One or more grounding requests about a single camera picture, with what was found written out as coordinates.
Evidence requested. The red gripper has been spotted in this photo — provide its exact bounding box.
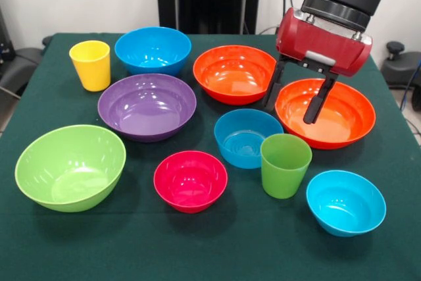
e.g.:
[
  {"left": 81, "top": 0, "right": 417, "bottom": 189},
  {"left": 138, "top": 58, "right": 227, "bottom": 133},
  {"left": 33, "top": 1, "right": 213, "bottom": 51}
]
[{"left": 264, "top": 8, "right": 373, "bottom": 125}]

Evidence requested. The small dark blue bowl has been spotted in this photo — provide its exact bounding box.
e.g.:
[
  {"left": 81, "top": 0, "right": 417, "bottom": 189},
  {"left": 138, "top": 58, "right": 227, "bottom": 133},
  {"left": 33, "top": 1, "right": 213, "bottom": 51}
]
[{"left": 214, "top": 109, "right": 284, "bottom": 170}]

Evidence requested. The orange plastic bowl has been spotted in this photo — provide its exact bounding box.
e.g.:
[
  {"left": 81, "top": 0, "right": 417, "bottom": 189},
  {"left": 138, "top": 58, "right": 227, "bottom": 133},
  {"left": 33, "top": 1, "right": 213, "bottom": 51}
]
[
  {"left": 275, "top": 78, "right": 376, "bottom": 150},
  {"left": 193, "top": 45, "right": 282, "bottom": 106}
]

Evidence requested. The green plastic cup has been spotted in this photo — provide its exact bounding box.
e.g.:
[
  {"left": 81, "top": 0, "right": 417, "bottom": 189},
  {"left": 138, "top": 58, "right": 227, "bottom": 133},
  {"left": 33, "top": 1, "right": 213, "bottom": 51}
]
[{"left": 260, "top": 134, "right": 313, "bottom": 200}]

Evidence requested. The black equipment base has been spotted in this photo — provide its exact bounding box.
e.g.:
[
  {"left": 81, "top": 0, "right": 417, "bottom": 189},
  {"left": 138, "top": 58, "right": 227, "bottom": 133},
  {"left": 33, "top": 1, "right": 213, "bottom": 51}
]
[
  {"left": 382, "top": 41, "right": 421, "bottom": 112},
  {"left": 0, "top": 8, "right": 53, "bottom": 101}
]

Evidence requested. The small cyan plastic bowl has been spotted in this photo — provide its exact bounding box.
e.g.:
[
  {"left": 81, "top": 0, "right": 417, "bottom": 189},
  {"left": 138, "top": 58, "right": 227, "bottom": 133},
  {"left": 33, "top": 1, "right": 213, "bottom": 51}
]
[{"left": 306, "top": 170, "right": 387, "bottom": 238}]

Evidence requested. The pink plastic bowl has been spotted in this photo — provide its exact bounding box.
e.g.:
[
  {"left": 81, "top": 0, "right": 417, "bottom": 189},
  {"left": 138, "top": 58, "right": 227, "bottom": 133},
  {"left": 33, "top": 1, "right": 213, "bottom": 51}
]
[{"left": 153, "top": 151, "right": 228, "bottom": 215}]

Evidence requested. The large blue plastic bowl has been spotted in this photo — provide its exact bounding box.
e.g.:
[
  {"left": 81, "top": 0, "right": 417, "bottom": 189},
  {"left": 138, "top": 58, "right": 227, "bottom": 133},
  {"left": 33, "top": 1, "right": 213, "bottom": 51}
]
[{"left": 114, "top": 27, "right": 192, "bottom": 76}]

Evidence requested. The purple plastic bowl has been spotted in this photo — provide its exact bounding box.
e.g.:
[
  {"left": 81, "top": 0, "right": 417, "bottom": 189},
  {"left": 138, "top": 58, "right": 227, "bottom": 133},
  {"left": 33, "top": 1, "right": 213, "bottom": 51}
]
[{"left": 97, "top": 74, "right": 197, "bottom": 143}]

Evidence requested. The dark green tablecloth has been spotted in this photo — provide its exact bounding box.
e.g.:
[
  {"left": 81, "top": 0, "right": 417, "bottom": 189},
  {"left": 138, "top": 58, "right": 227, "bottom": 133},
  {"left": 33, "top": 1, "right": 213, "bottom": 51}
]
[{"left": 0, "top": 33, "right": 421, "bottom": 281}]

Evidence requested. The yellow plastic cup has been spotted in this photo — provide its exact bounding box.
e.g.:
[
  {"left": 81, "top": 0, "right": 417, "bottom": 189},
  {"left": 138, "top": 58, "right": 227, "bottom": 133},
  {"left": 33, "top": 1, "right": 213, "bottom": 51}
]
[{"left": 69, "top": 40, "right": 111, "bottom": 92}]

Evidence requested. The large green plastic bowl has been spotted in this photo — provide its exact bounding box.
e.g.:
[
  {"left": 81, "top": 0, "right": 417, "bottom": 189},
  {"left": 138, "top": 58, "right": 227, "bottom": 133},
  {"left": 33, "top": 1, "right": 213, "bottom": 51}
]
[{"left": 14, "top": 124, "right": 127, "bottom": 213}]

